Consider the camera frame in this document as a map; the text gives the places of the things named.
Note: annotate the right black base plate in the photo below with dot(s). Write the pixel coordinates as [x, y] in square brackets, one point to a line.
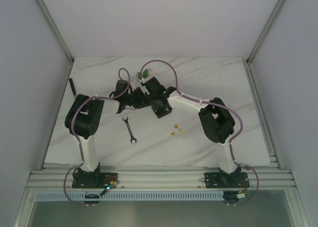
[222, 180]

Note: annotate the silver combination wrench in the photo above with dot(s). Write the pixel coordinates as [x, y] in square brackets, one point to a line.
[133, 140]

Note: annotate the black fuse box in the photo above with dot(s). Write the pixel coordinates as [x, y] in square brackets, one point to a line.
[161, 110]

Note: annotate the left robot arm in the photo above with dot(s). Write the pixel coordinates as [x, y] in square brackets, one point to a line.
[84, 116]

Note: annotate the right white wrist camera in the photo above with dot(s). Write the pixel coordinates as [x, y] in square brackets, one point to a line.
[143, 81]

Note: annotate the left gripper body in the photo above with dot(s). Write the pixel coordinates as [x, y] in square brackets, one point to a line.
[138, 98]

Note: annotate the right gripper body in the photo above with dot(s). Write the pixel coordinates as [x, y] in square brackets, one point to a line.
[151, 97]

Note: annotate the hammer with black handle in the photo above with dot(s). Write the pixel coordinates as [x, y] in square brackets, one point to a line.
[72, 87]

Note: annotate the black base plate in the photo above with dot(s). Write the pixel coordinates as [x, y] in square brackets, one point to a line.
[92, 180]
[222, 180]

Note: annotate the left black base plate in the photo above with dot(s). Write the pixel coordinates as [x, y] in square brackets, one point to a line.
[92, 180]

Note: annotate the aluminium frame rail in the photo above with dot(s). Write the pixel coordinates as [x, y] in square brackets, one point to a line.
[53, 177]

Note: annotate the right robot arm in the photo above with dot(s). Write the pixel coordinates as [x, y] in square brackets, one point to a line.
[216, 120]

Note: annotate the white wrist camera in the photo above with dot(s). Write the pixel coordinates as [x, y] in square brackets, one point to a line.
[133, 85]
[143, 81]

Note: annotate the white slotted cable duct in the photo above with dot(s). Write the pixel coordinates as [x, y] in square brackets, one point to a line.
[85, 196]

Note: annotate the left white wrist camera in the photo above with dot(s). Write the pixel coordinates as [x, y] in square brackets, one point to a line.
[133, 85]

